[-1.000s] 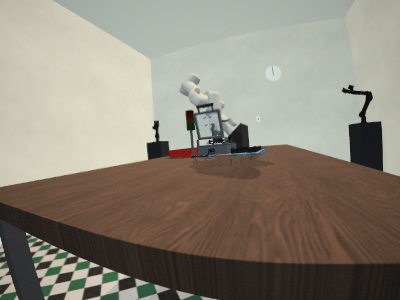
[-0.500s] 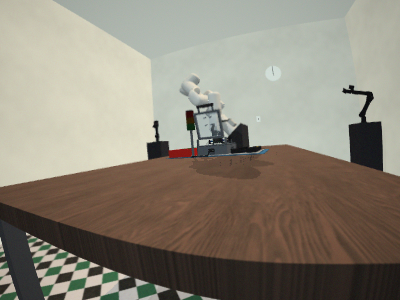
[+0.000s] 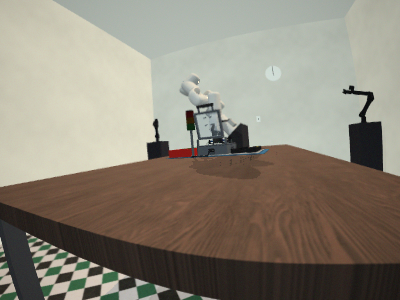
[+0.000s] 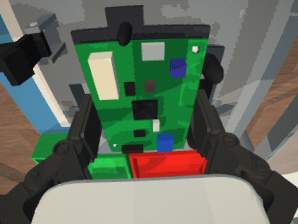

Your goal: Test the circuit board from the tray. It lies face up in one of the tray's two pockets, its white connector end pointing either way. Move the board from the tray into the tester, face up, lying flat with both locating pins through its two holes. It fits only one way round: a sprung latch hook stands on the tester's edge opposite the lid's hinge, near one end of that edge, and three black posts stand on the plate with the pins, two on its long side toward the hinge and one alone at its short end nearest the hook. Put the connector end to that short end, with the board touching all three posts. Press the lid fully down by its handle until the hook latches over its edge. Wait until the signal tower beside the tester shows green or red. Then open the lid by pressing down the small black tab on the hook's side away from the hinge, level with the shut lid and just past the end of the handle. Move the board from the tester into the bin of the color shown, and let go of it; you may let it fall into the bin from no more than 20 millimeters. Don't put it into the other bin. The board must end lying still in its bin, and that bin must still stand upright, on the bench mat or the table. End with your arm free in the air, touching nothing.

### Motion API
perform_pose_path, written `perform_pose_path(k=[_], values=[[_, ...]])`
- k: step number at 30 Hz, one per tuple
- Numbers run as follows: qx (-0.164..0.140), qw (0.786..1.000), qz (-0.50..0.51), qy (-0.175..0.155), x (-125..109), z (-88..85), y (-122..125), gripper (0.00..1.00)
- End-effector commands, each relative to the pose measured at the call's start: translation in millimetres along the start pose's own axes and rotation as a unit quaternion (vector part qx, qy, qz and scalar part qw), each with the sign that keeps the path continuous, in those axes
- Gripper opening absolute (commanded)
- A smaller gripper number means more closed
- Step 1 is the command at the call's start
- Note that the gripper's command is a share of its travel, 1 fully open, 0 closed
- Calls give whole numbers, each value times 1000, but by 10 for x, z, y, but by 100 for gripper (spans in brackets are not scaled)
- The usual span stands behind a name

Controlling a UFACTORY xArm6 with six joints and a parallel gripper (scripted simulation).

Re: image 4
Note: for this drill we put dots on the green circuit board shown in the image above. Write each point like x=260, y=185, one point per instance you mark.
x=154, y=101

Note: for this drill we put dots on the red bin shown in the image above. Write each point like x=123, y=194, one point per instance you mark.
x=163, y=165

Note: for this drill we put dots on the green bin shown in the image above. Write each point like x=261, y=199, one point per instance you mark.
x=106, y=166

